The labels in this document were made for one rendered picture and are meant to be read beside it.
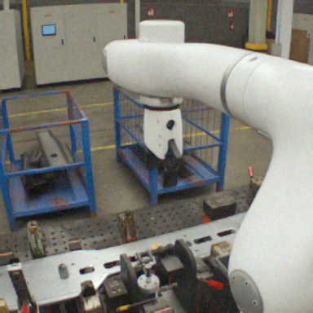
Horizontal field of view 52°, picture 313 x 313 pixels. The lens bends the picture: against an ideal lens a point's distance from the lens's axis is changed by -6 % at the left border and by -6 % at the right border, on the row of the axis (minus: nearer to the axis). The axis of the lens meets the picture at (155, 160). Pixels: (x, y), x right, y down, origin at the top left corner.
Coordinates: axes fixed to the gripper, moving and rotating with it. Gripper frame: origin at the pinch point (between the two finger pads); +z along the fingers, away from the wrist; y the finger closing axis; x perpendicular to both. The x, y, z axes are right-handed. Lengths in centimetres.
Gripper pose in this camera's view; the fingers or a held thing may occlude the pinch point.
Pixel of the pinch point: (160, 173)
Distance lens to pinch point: 73.4
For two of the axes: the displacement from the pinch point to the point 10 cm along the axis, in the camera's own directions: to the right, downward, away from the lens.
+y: -3.9, -3.9, 8.4
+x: -9.2, 1.6, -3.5
